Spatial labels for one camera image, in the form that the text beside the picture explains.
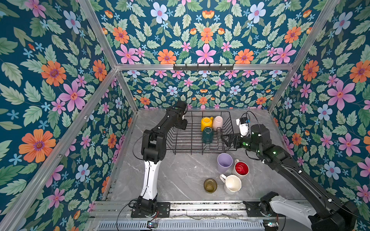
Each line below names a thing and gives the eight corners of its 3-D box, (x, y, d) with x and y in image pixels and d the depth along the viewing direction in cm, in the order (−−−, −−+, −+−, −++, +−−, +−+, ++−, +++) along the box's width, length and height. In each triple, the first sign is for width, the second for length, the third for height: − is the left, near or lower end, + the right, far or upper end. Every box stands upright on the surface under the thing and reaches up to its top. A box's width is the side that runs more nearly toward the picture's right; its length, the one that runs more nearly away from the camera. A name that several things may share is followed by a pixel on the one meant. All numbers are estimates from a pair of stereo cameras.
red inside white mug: (233, 179, 85) (236, 174, 79) (230, 164, 91) (233, 159, 85) (246, 179, 85) (250, 174, 79) (243, 164, 91) (246, 159, 85)
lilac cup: (216, 174, 86) (218, 166, 77) (214, 161, 92) (216, 152, 82) (230, 174, 86) (234, 166, 77) (228, 161, 92) (231, 152, 82)
